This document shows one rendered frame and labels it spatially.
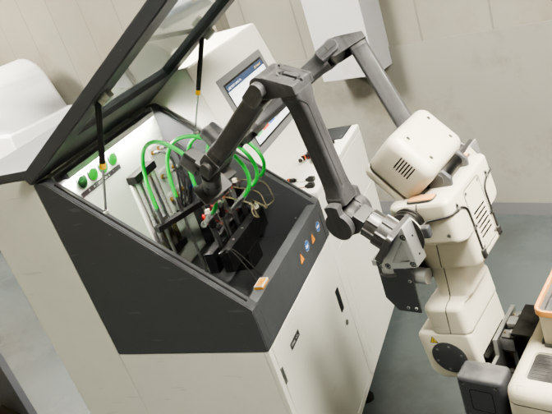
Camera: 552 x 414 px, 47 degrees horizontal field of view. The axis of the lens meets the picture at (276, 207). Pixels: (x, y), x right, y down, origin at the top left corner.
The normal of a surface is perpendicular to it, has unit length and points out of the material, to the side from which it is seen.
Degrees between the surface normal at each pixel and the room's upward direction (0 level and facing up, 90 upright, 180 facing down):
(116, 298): 90
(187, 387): 90
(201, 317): 90
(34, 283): 90
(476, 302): 82
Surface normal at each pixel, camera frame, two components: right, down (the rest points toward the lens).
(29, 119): 0.71, -0.14
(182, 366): -0.33, 0.48
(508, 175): -0.56, 0.49
